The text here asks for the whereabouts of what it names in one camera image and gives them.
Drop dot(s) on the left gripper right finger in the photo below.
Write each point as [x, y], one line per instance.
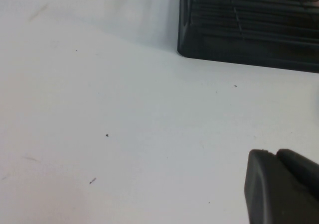
[301, 169]

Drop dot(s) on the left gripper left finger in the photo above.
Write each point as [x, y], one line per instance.
[269, 196]

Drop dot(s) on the black plastic drip tray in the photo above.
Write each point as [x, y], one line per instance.
[249, 49]

